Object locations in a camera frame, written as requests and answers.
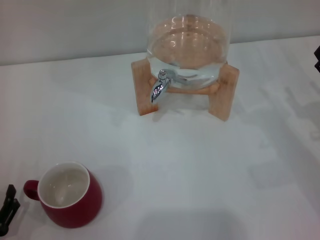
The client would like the red ceramic cup white inside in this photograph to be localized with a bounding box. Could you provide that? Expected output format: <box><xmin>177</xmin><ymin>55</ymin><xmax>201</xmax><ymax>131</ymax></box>
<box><xmin>23</xmin><ymin>161</ymin><xmax>103</xmax><ymax>229</ymax></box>

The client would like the chrome faucet tap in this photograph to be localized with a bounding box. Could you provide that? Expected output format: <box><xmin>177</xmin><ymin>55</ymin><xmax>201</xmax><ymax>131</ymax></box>
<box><xmin>149</xmin><ymin>69</ymin><xmax>188</xmax><ymax>105</ymax></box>

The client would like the wooden dispenser stand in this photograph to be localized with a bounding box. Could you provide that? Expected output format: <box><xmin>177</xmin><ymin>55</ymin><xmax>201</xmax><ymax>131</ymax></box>
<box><xmin>130</xmin><ymin>14</ymin><xmax>240</xmax><ymax>123</ymax></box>

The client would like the clear glass dispenser jar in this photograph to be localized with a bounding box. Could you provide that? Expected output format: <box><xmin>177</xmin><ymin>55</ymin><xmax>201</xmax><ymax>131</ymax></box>
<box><xmin>146</xmin><ymin>0</ymin><xmax>232</xmax><ymax>90</ymax></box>

